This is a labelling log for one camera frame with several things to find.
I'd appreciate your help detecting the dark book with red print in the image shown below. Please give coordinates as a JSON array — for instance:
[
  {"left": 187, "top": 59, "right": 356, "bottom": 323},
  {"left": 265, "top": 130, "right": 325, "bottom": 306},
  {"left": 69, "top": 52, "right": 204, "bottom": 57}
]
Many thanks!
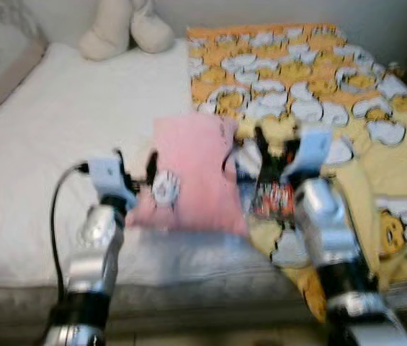
[{"left": 250, "top": 163, "right": 298, "bottom": 221}]

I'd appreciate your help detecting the beige plush toy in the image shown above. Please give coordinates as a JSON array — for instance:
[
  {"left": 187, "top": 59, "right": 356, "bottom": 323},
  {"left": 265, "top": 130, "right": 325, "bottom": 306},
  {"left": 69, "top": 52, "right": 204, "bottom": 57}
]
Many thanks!
[{"left": 79, "top": 0, "right": 176, "bottom": 62}]

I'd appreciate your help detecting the grey bed base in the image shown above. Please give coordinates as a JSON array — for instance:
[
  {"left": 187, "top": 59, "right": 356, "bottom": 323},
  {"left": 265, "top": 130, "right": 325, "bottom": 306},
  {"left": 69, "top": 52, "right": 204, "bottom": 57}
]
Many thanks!
[{"left": 0, "top": 283, "right": 328, "bottom": 327}]

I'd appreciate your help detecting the pink pillow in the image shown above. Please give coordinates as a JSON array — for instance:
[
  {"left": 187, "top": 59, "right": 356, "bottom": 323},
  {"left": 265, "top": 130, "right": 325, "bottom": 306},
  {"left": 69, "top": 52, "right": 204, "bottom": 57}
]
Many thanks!
[{"left": 128, "top": 113, "right": 251, "bottom": 238}]

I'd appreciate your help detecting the white quilted mattress cover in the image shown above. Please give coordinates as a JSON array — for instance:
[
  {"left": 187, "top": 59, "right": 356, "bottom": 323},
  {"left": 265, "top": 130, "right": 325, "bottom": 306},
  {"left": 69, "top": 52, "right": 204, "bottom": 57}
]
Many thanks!
[{"left": 0, "top": 40, "right": 407, "bottom": 290}]

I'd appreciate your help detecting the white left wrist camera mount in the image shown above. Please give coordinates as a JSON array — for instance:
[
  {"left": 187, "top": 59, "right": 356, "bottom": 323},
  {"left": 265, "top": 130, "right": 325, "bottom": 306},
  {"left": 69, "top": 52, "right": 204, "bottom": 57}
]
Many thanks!
[{"left": 86, "top": 156, "right": 138, "bottom": 211}]

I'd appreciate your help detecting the yellow cartoon print blanket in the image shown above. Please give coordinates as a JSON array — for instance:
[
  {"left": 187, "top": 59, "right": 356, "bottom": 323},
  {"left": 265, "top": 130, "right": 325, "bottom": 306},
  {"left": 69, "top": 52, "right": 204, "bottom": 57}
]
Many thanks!
[{"left": 187, "top": 25, "right": 407, "bottom": 322}]

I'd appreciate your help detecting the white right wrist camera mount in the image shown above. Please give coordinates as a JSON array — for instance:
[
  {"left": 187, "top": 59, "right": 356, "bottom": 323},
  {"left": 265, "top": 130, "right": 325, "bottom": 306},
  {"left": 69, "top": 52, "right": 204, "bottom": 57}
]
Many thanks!
[{"left": 282, "top": 128, "right": 333, "bottom": 182}]

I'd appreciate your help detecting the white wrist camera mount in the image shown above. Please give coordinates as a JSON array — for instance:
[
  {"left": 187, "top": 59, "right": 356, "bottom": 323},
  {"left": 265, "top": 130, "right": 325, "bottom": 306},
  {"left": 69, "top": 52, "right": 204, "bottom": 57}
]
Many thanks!
[
  {"left": 86, "top": 156, "right": 138, "bottom": 211},
  {"left": 282, "top": 128, "right": 333, "bottom": 182}
]

